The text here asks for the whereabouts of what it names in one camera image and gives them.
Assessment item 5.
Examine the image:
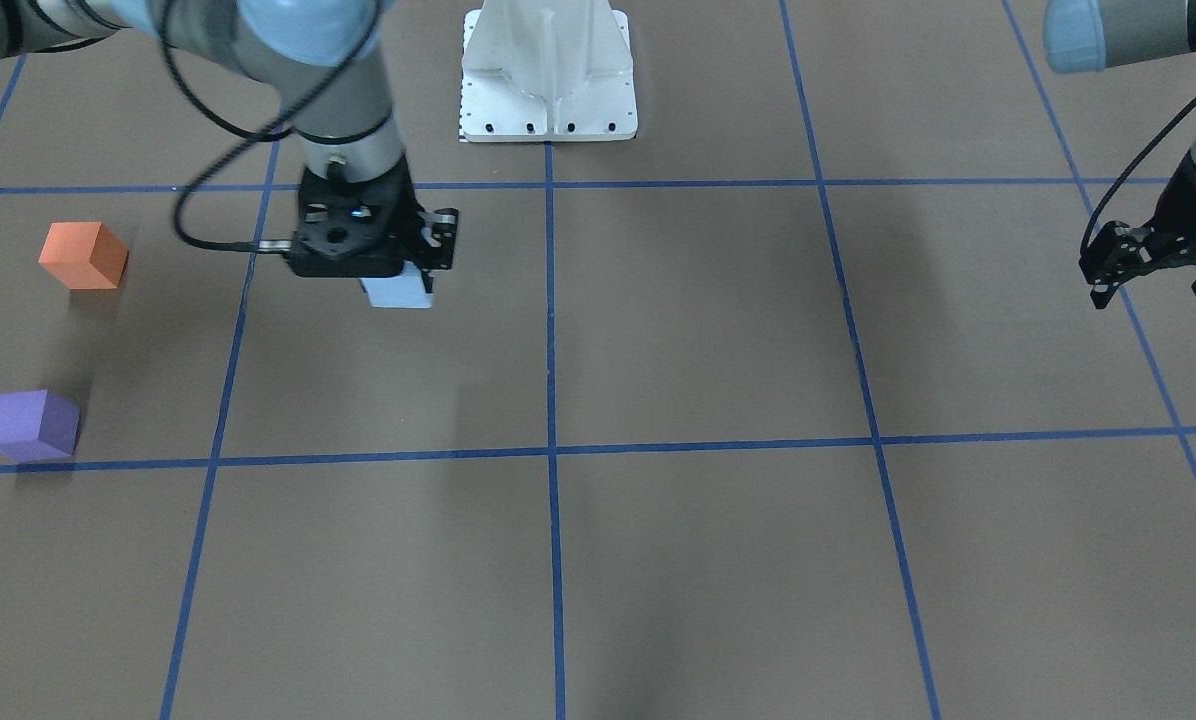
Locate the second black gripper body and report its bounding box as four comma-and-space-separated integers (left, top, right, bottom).
1079, 160, 1196, 309

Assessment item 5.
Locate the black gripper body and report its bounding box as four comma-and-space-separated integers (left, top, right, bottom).
288, 160, 425, 277

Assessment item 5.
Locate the light blue foam block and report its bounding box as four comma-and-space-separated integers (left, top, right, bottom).
359, 263, 434, 310

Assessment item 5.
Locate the second grey robot arm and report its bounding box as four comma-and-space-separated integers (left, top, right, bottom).
1043, 1, 1196, 310

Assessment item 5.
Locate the grey robot arm with block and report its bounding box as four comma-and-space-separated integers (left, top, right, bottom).
0, 1, 458, 283

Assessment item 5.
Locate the orange foam block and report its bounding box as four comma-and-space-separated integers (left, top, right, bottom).
37, 222, 130, 291

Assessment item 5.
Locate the purple foam block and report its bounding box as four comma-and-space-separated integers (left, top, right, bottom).
0, 389, 81, 464

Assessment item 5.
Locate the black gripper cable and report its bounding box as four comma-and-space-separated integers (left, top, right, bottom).
158, 0, 379, 254

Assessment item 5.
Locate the white metal mount plate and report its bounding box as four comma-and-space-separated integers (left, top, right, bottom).
458, 1, 639, 144

